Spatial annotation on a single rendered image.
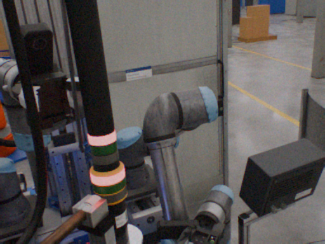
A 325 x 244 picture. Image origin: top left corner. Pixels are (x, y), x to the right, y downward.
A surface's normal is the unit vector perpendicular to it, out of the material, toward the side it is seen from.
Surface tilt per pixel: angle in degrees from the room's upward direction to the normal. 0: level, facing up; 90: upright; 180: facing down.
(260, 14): 90
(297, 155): 15
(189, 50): 89
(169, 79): 90
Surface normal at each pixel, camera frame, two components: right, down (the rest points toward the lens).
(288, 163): 0.04, -0.83
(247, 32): 0.14, 0.33
